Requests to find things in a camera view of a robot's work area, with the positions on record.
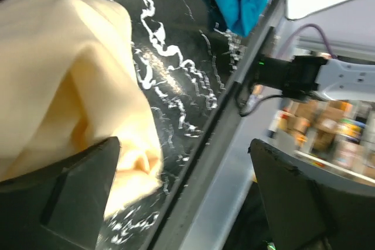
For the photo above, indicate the peach t shirt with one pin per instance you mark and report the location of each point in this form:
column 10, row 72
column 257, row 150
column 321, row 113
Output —
column 68, row 81

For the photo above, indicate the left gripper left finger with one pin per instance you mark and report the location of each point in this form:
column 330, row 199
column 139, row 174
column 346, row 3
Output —
column 60, row 206

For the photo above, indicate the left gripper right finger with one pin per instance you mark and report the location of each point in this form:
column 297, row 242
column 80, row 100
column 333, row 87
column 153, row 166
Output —
column 311, row 208

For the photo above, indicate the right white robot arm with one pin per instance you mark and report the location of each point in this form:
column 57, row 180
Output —
column 316, row 77

